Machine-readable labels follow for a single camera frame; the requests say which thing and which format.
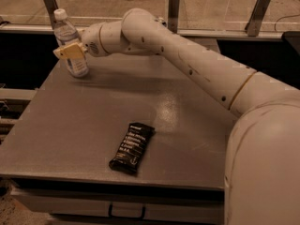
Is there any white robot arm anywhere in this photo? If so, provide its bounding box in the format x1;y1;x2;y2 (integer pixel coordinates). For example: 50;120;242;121
54;8;300;225

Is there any grey cable on floor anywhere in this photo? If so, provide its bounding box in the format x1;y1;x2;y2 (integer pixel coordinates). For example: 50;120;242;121
273;13;300;33

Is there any metal bracket post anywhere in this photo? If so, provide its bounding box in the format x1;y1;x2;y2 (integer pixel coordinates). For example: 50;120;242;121
168;0;180;33
31;0;61;30
245;0;271;37

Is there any middle metal bracket post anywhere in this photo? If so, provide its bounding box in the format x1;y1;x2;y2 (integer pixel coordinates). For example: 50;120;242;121
168;0;180;33

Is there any grey cabinet drawer front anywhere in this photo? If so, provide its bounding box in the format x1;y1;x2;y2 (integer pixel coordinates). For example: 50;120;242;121
11;188;224;225

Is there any right metal bracket post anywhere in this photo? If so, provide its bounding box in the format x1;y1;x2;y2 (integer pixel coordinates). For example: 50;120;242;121
245;0;271;37

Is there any black drawer handle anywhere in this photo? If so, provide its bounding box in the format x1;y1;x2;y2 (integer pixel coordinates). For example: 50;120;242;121
108;202;146;219

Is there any clear plastic water bottle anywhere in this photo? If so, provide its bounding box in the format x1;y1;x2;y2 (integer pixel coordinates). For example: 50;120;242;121
53;8;89;78

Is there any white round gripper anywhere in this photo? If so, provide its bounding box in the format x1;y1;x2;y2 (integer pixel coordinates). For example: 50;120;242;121
53;22;105;59

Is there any left metal bracket post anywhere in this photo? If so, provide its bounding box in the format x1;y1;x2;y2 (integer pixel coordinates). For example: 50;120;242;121
31;0;61;30

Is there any black snack bar wrapper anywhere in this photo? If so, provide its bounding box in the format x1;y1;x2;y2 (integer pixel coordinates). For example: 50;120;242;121
109;123;155;174

